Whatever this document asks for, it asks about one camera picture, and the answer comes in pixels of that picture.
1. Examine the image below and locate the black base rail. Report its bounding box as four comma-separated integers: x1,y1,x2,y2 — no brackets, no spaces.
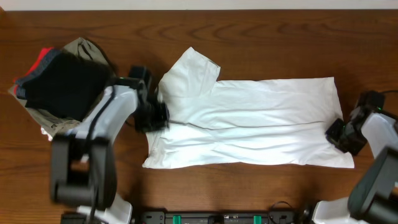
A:
129,201,313,224

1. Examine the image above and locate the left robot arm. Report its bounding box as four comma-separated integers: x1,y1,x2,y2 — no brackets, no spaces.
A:
50,78,169,224

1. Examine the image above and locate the red folded garment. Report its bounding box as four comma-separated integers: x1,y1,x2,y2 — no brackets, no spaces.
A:
13,47,54,94

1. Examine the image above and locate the khaki folded garment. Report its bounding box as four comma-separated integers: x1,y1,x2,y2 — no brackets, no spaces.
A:
9,37,115,137

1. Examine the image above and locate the white printed t-shirt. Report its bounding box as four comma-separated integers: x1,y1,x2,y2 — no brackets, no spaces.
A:
144,48,354,169

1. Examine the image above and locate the grey blue folded garment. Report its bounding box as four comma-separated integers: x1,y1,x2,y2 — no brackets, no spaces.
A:
15,48,62,100

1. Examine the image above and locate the white folded garment bottom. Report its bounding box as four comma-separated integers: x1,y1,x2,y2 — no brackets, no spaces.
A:
40,127,53,141

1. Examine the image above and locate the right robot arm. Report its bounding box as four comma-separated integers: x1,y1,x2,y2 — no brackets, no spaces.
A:
311,108,397,224

